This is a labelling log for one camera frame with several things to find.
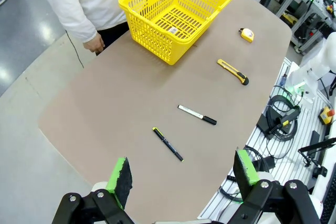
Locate coiled black cable bundle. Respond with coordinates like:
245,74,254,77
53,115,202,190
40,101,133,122
265,94,300,143

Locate yellow plastic shopping basket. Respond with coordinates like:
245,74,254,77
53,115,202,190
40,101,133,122
118,0,234,66

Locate black power adapter box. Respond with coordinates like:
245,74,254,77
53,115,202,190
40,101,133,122
256,115,276,141

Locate black yellow hand controller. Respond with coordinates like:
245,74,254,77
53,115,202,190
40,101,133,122
272,108,301,133

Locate aluminium frame equipment cart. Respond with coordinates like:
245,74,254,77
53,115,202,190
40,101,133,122
275,0,336,54

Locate person's right hand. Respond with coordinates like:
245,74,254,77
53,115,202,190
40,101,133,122
82,31,106,54

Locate yellow black utility knife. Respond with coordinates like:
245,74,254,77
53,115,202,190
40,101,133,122
216,59,249,86

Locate black pen yellow ends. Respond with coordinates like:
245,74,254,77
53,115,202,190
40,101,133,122
152,127,184,162

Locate yellow tape measure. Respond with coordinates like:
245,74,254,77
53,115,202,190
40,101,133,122
238,27,255,43

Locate yellow emergency stop box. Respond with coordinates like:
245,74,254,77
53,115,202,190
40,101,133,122
318,106,335,125

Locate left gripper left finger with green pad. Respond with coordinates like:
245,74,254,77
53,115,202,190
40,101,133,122
52,157,134,224

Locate person's black trousers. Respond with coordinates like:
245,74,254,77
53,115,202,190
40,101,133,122
96,21,131,56

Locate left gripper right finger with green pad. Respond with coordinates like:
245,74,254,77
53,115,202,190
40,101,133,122
228,150,322,224

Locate person's right forearm white sleeve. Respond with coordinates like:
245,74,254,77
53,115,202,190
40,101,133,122
36,0,98,43

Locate white marker black cap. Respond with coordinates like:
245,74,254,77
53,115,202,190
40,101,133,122
177,104,218,126

